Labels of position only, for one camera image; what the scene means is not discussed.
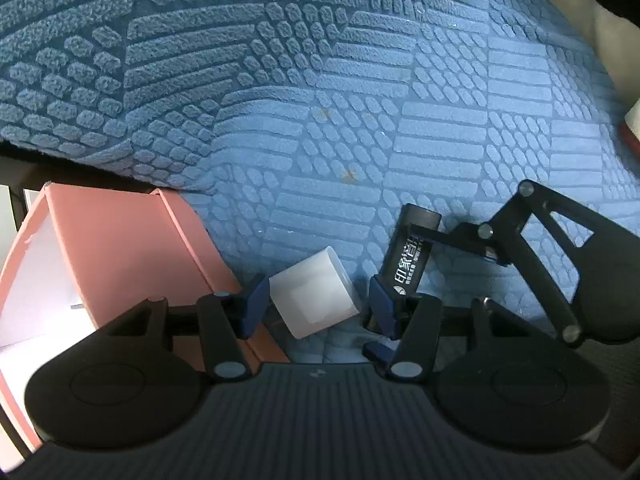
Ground black lighter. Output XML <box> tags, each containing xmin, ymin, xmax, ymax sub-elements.
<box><xmin>366</xmin><ymin>202</ymin><xmax>444</xmax><ymax>334</ymax></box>

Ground white plug adapter cube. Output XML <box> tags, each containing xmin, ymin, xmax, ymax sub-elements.
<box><xmin>269</xmin><ymin>246</ymin><xmax>361</xmax><ymax>339</ymax></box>

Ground pink cardboard box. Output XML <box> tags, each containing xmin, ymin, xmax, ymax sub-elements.
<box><xmin>1</xmin><ymin>183</ymin><xmax>284</xmax><ymax>451</ymax></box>

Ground blue textured sofa cover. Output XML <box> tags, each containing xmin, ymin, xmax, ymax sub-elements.
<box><xmin>0</xmin><ymin>0</ymin><xmax>640</xmax><ymax>365</ymax></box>

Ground striped fleece blanket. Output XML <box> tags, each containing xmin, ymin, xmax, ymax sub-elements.
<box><xmin>549</xmin><ymin>0</ymin><xmax>639</xmax><ymax>154</ymax></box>

